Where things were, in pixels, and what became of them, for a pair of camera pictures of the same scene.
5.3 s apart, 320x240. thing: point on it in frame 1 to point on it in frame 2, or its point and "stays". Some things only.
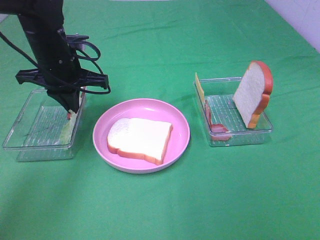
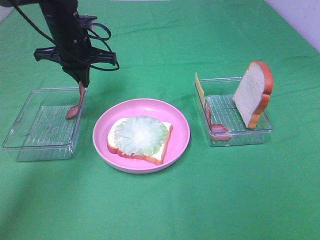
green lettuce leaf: (67, 133) to (140, 135)
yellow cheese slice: (200, 89) stays
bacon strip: (218, 132) stays
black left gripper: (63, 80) to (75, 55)
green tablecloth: (153, 49) stays
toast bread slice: (252, 95) stays
